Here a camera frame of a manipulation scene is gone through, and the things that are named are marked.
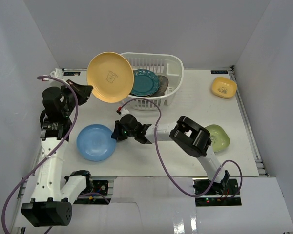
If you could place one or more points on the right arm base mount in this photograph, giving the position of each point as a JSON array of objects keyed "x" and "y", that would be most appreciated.
[{"x": 221, "y": 198}]

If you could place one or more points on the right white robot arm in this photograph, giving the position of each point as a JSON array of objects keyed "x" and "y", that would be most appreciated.
[{"x": 191, "y": 137}]

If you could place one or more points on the round light blue plate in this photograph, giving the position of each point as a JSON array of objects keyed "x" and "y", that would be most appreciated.
[{"x": 94, "y": 142}]

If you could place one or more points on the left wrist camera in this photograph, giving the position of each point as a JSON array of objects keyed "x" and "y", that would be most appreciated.
[{"x": 56, "y": 75}]

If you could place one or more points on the round yellow plate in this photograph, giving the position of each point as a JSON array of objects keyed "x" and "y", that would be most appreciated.
[{"x": 111, "y": 76}]

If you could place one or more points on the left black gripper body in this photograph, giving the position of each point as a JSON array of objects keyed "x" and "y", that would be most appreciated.
[{"x": 76, "y": 89}]

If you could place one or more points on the white plastic dish basket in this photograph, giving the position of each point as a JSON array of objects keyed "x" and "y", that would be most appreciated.
[{"x": 161, "y": 64}]

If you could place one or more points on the teal scalloped plate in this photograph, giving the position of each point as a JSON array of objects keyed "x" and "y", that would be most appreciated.
[{"x": 146, "y": 83}]

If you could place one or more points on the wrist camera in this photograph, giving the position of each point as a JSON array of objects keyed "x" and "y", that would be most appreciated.
[
  {"x": 122, "y": 111},
  {"x": 56, "y": 75}
]

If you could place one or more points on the yellow square dish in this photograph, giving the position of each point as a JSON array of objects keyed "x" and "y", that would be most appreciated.
[{"x": 224, "y": 87}]

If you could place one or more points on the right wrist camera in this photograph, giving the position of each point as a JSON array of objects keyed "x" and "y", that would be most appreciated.
[{"x": 122, "y": 111}]

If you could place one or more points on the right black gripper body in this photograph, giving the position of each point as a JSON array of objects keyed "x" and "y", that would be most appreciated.
[{"x": 124, "y": 134}]

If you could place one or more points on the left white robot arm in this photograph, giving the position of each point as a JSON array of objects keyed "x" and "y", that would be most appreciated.
[{"x": 50, "y": 203}]

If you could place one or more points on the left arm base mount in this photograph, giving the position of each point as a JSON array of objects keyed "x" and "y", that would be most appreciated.
[{"x": 98, "y": 196}]

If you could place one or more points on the green square dish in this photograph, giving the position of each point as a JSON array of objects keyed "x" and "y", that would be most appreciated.
[{"x": 220, "y": 139}]

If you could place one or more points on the grey deer pattern plate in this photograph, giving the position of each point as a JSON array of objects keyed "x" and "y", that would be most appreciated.
[{"x": 164, "y": 82}]

